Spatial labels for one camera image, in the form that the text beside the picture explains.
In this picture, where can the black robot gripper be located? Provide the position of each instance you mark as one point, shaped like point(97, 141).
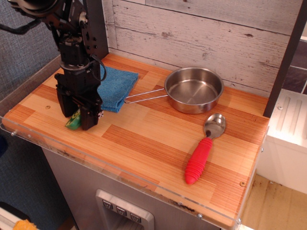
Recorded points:
point(77, 86)

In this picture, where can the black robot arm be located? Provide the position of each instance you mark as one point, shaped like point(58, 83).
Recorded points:
point(70, 26)

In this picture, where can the stainless steel pan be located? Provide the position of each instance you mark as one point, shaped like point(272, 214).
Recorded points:
point(190, 90)

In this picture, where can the blue folded cloth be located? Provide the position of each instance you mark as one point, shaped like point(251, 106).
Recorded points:
point(115, 88)

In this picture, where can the silver toy fridge cabinet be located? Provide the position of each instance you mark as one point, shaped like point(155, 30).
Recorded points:
point(134, 196)

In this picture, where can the yellow object at corner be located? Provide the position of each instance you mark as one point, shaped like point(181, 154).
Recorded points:
point(24, 225)

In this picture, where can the clear acrylic edge guard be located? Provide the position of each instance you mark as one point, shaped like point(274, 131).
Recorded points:
point(225, 182)

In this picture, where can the white toy sink unit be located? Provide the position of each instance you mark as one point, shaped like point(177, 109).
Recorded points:
point(283, 157)

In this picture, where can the red handled metal spoon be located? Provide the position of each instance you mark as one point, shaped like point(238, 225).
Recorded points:
point(213, 127)

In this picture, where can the dark right vertical post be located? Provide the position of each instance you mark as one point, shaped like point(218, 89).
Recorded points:
point(287, 59)

